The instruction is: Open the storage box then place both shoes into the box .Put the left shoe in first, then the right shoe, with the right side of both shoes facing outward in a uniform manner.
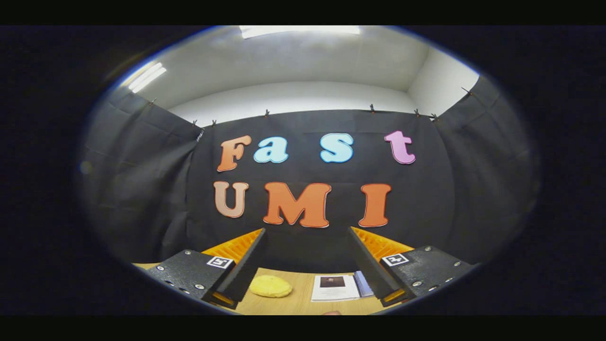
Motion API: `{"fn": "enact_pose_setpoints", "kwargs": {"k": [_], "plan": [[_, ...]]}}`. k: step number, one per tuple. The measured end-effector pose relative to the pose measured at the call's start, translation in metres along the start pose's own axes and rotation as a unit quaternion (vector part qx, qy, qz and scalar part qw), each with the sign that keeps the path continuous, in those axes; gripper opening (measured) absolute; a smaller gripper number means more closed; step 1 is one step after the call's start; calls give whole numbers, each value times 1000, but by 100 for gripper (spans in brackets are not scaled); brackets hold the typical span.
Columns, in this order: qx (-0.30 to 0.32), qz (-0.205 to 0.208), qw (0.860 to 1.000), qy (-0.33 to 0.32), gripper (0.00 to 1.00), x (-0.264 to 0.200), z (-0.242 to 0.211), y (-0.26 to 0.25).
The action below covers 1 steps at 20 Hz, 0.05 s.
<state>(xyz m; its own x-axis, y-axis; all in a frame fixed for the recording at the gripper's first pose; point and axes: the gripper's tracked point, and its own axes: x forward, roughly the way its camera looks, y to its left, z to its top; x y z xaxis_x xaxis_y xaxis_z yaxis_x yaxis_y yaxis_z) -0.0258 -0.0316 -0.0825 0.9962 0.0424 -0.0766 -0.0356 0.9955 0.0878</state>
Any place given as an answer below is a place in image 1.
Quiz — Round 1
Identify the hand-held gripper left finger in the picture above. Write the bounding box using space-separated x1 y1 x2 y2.
140 228 267 311

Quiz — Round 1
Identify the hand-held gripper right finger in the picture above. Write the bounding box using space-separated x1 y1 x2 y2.
348 227 475 307

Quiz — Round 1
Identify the blue book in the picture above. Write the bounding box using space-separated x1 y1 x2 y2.
354 270 375 298

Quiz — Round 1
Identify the yellow round plush cushion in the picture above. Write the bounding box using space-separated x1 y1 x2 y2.
250 275 293 298

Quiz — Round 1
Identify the white book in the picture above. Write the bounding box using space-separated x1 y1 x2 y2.
311 275 360 302

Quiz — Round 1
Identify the ceiling light strip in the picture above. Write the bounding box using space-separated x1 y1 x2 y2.
128 62 167 94

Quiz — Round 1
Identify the wide ceiling light panel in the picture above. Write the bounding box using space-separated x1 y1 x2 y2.
240 26 361 39

